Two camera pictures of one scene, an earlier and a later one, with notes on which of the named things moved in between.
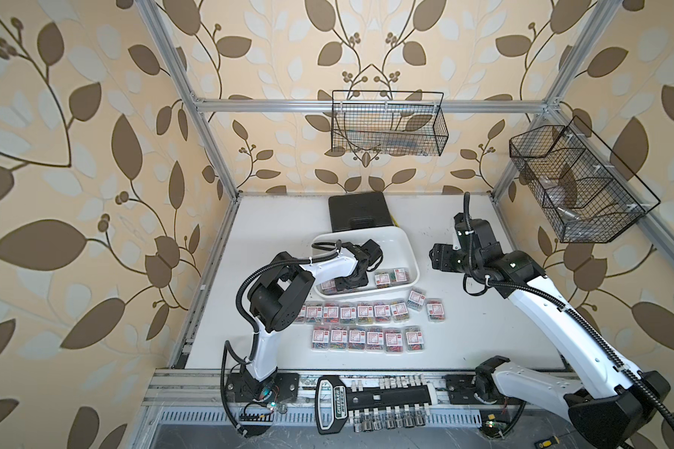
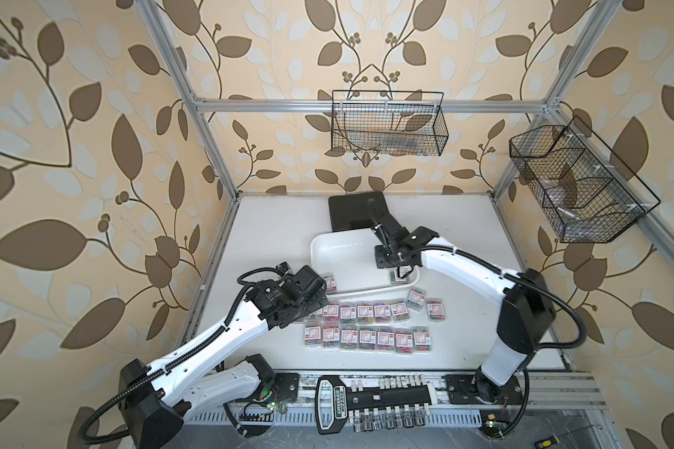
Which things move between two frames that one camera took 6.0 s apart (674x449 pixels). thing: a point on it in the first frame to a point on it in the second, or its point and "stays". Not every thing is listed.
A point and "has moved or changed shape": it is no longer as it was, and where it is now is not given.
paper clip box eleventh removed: (339, 338) has moved or changed shape
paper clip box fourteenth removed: (393, 340) has moved or changed shape
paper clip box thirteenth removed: (374, 337) has moved or changed shape
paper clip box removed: (365, 313) stays
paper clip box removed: (330, 314) stays
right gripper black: (441, 256) to (379, 258)
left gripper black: (342, 285) to (315, 301)
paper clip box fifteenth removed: (414, 339) has moved or changed shape
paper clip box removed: (416, 299) stays
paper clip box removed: (382, 313) stays
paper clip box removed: (347, 315) stays
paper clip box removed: (321, 337) has moved or changed shape
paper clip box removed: (435, 311) stays
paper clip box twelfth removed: (357, 339) to (367, 339)
